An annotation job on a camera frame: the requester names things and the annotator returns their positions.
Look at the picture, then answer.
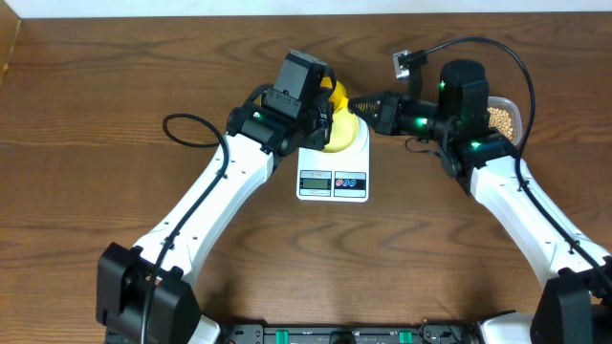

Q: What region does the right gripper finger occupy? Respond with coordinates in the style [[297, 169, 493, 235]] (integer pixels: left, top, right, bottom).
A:
[[351, 102, 382, 125], [348, 92, 386, 108]]

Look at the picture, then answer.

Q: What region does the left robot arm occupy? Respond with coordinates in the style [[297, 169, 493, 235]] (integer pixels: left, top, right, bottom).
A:
[[96, 50, 336, 343]]

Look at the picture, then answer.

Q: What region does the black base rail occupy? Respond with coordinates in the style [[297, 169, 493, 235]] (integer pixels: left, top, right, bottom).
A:
[[216, 322, 483, 344]]

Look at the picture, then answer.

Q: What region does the yellow bowl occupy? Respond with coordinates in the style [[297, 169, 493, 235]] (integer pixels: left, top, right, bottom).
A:
[[323, 108, 360, 153]]

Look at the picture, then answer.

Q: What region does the yellow measuring scoop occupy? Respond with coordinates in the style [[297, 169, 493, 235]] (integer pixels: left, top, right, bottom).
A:
[[320, 76, 349, 112]]

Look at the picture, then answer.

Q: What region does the clear container of soybeans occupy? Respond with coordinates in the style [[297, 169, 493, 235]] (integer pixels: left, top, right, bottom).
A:
[[488, 97, 523, 146]]

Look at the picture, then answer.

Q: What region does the white kitchen scale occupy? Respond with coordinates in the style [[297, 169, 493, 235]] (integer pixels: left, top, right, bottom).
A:
[[296, 118, 370, 203]]

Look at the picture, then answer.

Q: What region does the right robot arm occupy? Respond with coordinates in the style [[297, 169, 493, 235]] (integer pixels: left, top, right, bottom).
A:
[[348, 59, 611, 343]]

